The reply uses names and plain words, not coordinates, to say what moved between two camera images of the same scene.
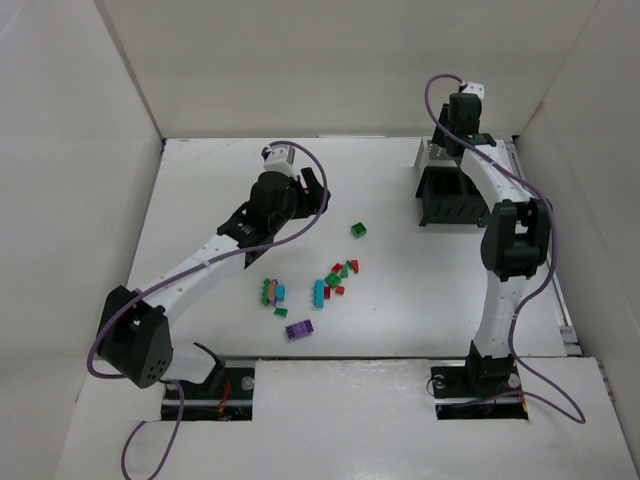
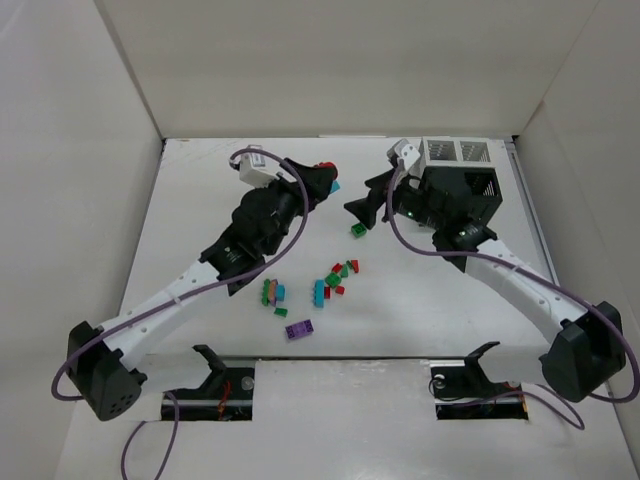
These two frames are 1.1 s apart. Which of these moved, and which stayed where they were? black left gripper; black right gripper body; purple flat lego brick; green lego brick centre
Moved: black right gripper body
Stayed: black left gripper; green lego brick centre; purple flat lego brick
